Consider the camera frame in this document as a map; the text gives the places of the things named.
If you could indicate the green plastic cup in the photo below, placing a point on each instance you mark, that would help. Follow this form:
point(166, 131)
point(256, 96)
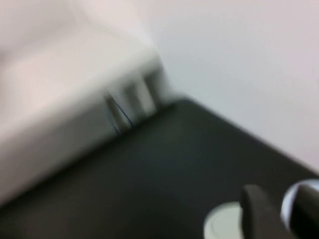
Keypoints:
point(224, 224)

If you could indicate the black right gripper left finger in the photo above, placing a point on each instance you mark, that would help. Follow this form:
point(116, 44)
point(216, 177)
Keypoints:
point(261, 219)

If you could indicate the white side cabinet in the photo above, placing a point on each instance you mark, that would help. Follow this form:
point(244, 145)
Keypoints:
point(62, 112)

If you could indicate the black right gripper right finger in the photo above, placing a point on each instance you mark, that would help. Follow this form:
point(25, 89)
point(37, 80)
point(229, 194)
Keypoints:
point(307, 214)

